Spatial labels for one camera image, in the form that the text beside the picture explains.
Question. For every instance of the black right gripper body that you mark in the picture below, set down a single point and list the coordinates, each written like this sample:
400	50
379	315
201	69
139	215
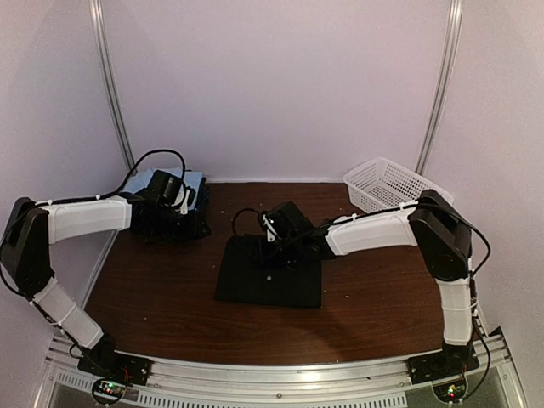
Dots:
285	255

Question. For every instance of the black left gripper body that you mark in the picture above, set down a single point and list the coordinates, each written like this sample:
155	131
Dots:
174	229

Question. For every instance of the black long sleeve shirt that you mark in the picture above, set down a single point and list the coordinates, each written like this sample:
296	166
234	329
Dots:
246	277

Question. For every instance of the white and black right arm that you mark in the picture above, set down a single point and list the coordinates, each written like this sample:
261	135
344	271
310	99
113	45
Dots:
430	223

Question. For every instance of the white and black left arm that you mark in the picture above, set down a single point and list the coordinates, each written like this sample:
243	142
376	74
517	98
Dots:
161	203

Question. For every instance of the light blue folded shirt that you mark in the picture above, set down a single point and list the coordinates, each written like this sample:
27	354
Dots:
141	180

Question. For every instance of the white plastic mesh basket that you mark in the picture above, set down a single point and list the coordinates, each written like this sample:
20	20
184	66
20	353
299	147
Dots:
380	184

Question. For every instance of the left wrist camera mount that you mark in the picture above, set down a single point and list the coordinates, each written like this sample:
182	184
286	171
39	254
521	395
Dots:
185	199

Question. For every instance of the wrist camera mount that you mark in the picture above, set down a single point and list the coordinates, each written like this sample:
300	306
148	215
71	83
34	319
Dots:
185	199
269	229

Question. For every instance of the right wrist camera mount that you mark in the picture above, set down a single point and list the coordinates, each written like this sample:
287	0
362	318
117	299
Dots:
269	229

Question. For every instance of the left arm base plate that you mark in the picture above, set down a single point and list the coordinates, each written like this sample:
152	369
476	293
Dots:
112	384

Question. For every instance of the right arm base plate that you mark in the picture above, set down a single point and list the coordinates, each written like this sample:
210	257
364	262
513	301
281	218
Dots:
446	374

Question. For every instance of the left aluminium corner post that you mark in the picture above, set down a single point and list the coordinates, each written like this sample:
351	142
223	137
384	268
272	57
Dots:
113	102

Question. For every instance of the aluminium corner post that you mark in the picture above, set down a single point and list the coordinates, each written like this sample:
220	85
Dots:
448	59
113	102

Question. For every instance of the aluminium front rail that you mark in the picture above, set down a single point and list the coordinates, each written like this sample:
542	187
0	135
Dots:
372	383

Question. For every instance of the right aluminium corner post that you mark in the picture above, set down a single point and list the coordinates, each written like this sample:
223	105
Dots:
448	59

